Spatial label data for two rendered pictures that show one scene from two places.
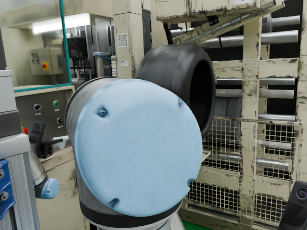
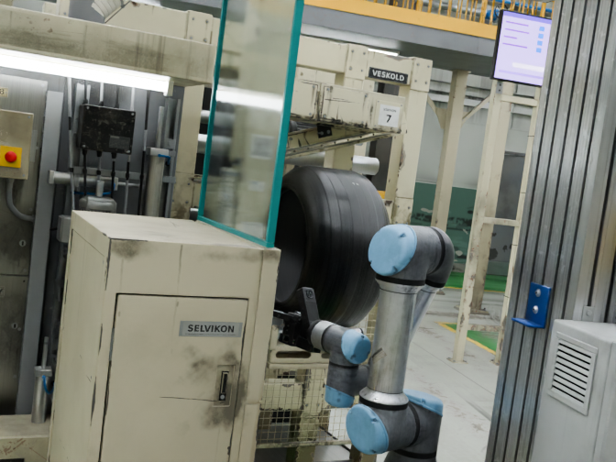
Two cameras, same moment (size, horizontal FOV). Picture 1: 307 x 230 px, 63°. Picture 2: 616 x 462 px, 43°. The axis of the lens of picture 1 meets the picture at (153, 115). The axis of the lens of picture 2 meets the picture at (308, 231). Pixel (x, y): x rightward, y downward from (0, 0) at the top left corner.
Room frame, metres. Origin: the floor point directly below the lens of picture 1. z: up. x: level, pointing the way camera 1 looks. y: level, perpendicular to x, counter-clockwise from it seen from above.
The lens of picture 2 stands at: (-0.04, 2.22, 1.48)
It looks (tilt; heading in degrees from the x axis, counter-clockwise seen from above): 5 degrees down; 303
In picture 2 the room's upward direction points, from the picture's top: 7 degrees clockwise
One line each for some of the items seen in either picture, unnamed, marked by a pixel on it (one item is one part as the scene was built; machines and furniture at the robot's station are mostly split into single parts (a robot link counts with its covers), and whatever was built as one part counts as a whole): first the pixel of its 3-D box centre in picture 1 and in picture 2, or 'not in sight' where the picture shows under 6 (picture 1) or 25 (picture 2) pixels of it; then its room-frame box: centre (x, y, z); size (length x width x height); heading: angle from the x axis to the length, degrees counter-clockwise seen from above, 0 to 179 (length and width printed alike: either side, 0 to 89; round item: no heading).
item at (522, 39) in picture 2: not in sight; (529, 49); (2.12, -3.98, 2.60); 0.60 x 0.05 x 0.55; 49
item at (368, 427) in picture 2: not in sight; (392, 339); (0.75, 0.59, 1.09); 0.15 x 0.12 x 0.55; 75
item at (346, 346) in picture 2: not in sight; (346, 345); (0.89, 0.55, 1.04); 0.11 x 0.08 x 0.09; 165
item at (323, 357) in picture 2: not in sight; (313, 351); (1.34, -0.03, 0.84); 0.36 x 0.09 x 0.06; 59
